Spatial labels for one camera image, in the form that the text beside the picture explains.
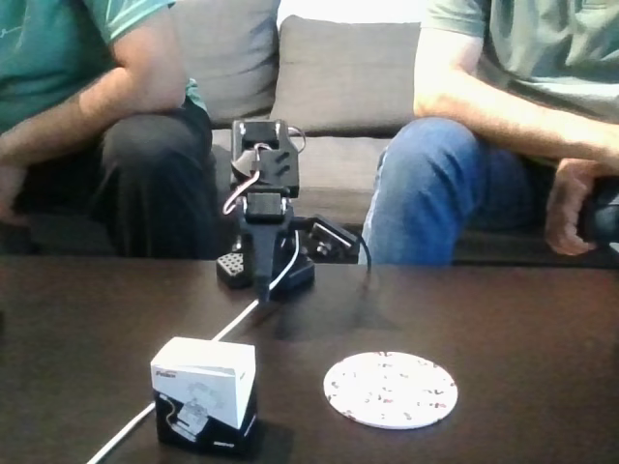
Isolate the white and black servo box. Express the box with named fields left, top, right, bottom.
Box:
left=150, top=336, right=259, bottom=458

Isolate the black handheld device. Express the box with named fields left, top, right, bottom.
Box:
left=579, top=174, right=619, bottom=244

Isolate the person's left hand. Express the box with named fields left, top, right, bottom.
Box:
left=545, top=159, right=613, bottom=256
left=0, top=161, right=30, bottom=228

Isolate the grey sofa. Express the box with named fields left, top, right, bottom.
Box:
left=0, top=0, right=619, bottom=270

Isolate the person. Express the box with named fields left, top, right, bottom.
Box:
left=360, top=0, right=619, bottom=267
left=0, top=0, right=217, bottom=260

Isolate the round white patterned coaster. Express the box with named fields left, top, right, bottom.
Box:
left=322, top=351, right=459, bottom=431

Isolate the white cable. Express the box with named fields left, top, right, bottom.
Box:
left=86, top=239, right=304, bottom=464

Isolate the black cable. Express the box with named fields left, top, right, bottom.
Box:
left=355, top=235, right=374, bottom=297

